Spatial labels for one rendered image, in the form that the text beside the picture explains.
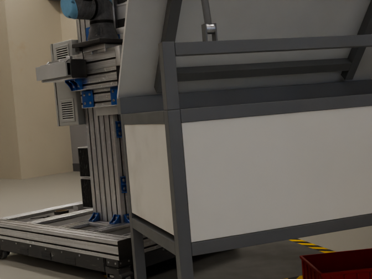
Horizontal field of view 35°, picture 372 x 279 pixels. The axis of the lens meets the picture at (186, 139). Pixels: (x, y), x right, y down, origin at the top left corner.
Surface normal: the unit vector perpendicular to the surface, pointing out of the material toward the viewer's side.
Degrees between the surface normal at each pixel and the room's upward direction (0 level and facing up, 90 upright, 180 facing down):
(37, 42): 90
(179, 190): 90
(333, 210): 90
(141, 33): 131
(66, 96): 90
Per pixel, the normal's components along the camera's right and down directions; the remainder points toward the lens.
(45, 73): -0.69, 0.09
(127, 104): 0.33, 0.02
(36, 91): 0.72, -0.03
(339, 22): 0.31, 0.67
